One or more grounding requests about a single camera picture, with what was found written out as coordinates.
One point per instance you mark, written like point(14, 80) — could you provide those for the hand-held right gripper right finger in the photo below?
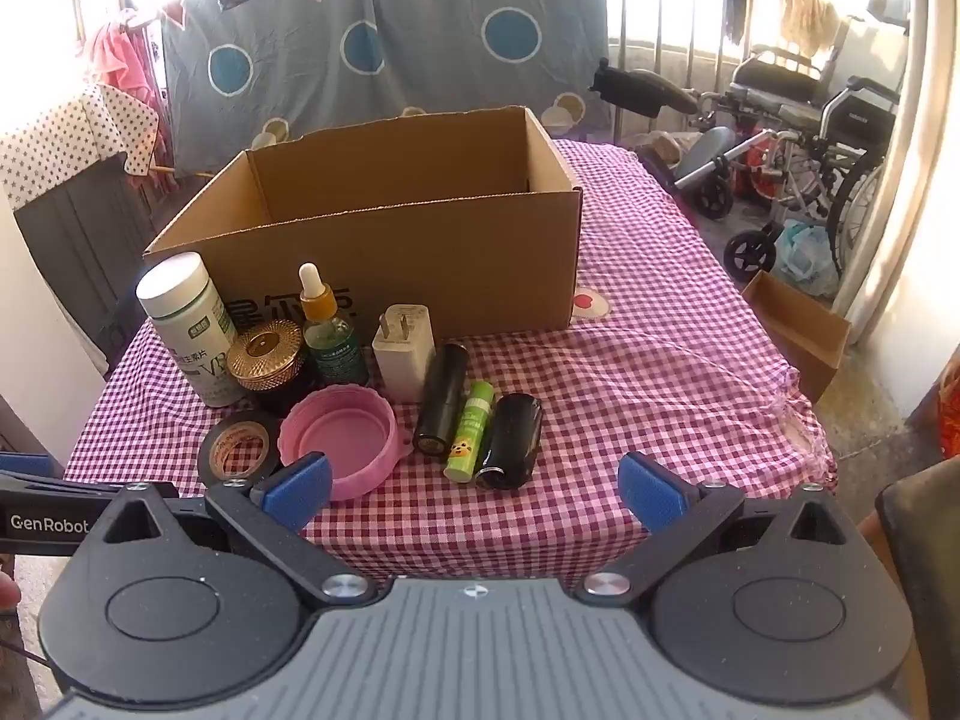
point(651, 491)

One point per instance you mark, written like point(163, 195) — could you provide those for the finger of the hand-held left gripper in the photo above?
point(22, 463)

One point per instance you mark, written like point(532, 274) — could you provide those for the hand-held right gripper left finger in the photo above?
point(300, 491)

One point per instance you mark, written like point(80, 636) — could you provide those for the pink plastic lid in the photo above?
point(352, 442)

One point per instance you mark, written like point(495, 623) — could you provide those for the gold lid cosmetic jar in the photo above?
point(266, 349)

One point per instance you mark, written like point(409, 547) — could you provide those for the green dropper bottle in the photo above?
point(334, 349)

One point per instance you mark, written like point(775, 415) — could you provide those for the white charger plug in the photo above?
point(401, 367)

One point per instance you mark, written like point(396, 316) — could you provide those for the green lip balm stick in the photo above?
point(469, 435)

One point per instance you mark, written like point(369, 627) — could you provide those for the brown cardboard box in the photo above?
point(420, 255)

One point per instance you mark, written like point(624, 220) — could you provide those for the person's left hand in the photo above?
point(7, 591)

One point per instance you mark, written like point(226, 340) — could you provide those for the black tape roll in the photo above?
point(208, 454)

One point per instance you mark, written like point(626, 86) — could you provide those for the red checked tablecloth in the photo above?
point(637, 360)

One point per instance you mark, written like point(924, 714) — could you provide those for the short black cylinder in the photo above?
point(510, 439)

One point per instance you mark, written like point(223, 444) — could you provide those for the tall black tube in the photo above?
point(441, 397)

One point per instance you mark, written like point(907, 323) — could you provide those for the white bottle with green label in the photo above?
point(187, 330)

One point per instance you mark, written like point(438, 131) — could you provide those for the dark wooden cabinet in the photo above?
point(82, 255)

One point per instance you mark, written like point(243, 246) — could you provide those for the small open cardboard box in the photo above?
point(795, 322)

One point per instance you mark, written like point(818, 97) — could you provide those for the pale plastic bag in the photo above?
point(806, 259)

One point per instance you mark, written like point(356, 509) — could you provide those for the white polka dot cloth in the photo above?
point(67, 135)

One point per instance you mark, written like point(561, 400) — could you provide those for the yellow stick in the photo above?
point(184, 171)

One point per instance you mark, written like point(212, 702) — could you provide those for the grey padded leg rest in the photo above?
point(705, 154)

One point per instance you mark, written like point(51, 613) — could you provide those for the black padded armrest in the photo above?
point(645, 90)

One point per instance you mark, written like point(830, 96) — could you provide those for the pink hanging clothing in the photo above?
point(127, 67)

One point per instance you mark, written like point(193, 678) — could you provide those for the folding wheelchair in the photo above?
point(855, 120)

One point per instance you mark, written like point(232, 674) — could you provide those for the blue bedsheet with shapes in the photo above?
point(420, 52)

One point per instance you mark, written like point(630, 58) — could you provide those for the metal balcony railing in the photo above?
point(675, 15)

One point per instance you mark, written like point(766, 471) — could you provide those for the beige hanging towel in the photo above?
point(810, 15)

